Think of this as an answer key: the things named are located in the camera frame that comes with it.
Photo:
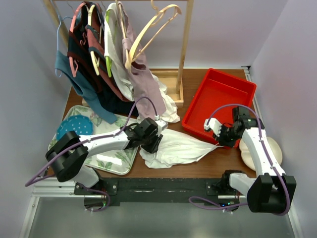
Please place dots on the mauve tank top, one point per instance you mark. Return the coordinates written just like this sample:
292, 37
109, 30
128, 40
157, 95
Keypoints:
145, 88

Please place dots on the floral serving tray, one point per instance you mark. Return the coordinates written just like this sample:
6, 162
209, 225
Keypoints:
118, 162

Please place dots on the white tank top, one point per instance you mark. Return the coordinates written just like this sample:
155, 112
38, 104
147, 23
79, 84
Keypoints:
176, 148

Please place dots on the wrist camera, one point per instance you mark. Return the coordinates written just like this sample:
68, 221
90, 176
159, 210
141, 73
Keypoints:
161, 124
213, 125

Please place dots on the pink hanger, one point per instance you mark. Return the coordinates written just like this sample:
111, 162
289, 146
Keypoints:
73, 63

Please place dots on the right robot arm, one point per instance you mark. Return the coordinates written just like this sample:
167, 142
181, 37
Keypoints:
272, 190

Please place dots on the blue polka dot plate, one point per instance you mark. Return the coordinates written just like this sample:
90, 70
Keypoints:
82, 125

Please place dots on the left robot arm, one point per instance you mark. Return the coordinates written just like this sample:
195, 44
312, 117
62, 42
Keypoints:
68, 155

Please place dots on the teal tank top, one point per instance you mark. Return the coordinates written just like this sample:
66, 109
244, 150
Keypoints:
83, 88

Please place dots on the white hanging garment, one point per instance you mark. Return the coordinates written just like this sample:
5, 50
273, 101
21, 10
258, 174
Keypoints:
120, 73

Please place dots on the wooden hanger under mauve top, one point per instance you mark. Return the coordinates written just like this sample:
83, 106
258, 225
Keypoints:
125, 43

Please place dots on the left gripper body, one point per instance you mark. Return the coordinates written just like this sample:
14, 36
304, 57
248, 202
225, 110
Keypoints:
149, 143

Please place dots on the green hanger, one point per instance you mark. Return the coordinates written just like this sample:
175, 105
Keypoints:
108, 40

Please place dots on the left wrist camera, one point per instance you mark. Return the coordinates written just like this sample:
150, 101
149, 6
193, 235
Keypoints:
161, 124

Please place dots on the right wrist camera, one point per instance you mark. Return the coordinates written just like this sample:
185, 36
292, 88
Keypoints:
213, 125

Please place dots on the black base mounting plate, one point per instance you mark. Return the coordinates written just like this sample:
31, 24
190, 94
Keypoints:
167, 190

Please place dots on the light blue wire hanger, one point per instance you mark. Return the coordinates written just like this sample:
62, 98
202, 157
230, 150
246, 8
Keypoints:
58, 37

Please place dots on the wooden clothes rack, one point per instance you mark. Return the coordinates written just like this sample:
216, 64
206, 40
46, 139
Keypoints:
171, 77

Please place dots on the red plastic bin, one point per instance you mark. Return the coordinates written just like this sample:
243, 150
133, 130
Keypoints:
217, 89

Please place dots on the cream plastic hanger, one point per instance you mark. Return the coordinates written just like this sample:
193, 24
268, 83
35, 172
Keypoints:
94, 33

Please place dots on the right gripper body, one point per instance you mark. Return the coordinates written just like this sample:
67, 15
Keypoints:
228, 136

